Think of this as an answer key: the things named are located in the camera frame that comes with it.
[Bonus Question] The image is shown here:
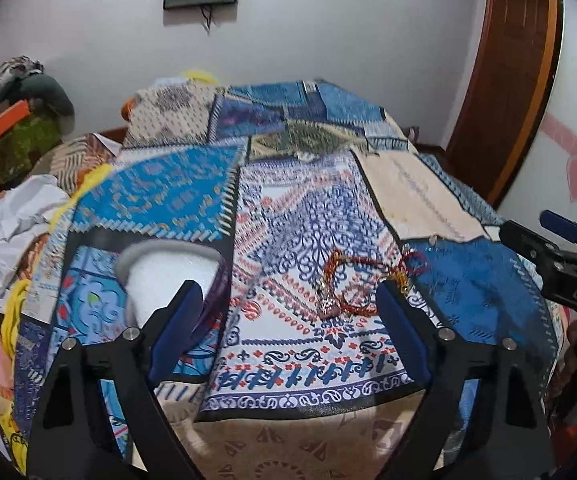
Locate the brown wooden door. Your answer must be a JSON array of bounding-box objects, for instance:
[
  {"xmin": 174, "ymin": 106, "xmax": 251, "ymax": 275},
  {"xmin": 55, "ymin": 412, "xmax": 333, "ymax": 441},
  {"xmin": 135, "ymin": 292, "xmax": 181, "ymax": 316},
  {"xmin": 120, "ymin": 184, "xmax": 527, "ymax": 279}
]
[{"xmin": 447, "ymin": 0, "xmax": 563, "ymax": 207}]

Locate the red cord bracelet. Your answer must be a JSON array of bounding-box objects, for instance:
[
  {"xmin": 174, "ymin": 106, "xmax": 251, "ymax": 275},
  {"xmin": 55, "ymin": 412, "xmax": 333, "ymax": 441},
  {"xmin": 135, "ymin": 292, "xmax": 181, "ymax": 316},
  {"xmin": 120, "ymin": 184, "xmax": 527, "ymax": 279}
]
[{"xmin": 393, "ymin": 250, "xmax": 430, "ymax": 295}]

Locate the red beaded bracelet with charm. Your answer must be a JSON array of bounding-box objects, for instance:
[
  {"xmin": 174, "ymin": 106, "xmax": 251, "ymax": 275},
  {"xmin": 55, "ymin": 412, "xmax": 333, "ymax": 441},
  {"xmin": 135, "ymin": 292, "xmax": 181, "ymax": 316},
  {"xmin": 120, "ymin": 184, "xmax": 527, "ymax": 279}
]
[{"xmin": 315, "ymin": 248, "xmax": 405, "ymax": 321}]

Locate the white crumpled cloth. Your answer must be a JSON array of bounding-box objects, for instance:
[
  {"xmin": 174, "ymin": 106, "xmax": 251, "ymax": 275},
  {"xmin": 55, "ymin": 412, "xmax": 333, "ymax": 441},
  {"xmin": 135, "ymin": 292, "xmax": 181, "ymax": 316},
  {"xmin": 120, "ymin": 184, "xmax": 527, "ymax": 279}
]
[{"xmin": 0, "ymin": 174, "xmax": 69, "ymax": 298}]

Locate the orange box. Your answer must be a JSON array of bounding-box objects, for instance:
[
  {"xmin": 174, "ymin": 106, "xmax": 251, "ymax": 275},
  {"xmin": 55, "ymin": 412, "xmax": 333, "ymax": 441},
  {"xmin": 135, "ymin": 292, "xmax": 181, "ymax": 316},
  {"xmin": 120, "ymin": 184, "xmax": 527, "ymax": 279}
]
[{"xmin": 0, "ymin": 100, "xmax": 30, "ymax": 136}]

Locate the white foam jewelry tray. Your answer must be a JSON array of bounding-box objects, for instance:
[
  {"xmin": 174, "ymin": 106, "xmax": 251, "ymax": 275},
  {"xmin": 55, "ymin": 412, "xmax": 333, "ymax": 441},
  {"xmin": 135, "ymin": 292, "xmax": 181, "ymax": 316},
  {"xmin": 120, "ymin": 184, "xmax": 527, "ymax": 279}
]
[{"xmin": 114, "ymin": 240, "xmax": 226, "ymax": 328}]

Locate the patchwork patterned bed quilt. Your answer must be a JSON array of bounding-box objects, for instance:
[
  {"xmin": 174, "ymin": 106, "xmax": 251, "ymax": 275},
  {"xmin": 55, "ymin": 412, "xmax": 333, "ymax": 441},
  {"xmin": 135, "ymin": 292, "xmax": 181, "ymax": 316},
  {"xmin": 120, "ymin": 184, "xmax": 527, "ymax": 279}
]
[{"xmin": 13, "ymin": 81, "xmax": 562, "ymax": 479}]

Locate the pile of dark clothes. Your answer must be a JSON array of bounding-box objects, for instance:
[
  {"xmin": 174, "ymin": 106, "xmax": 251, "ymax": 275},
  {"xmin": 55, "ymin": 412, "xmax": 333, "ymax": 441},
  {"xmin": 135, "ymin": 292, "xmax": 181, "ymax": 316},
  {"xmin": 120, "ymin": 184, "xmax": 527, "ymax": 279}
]
[{"xmin": 0, "ymin": 55, "xmax": 75, "ymax": 117}]

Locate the green patterned bag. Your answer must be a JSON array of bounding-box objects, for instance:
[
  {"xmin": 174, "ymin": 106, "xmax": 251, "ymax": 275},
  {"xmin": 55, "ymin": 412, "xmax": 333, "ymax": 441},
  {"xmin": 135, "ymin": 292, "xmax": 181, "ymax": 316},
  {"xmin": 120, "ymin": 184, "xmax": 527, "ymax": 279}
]
[{"xmin": 0, "ymin": 114, "xmax": 62, "ymax": 186}]

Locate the yellow cloth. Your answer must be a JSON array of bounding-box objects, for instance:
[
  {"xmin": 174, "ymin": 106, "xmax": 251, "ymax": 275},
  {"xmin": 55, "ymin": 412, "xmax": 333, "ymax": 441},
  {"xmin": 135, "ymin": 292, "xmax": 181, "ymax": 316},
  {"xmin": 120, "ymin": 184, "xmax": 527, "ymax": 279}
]
[{"xmin": 0, "ymin": 164, "xmax": 113, "ymax": 476}]

